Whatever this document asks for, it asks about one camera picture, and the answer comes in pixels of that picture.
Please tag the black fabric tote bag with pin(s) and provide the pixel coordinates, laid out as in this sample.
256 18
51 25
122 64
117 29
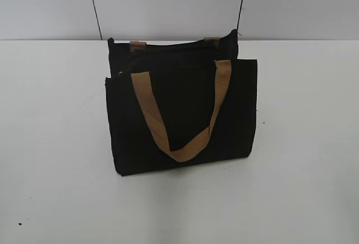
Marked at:
182 79

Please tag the tan front bag handle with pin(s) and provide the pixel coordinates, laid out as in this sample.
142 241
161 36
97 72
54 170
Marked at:
141 83

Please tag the tan bag handle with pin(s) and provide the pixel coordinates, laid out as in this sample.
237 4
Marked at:
137 45
141 83

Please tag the tan rear bag handle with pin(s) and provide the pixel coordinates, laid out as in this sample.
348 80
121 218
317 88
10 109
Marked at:
137 45

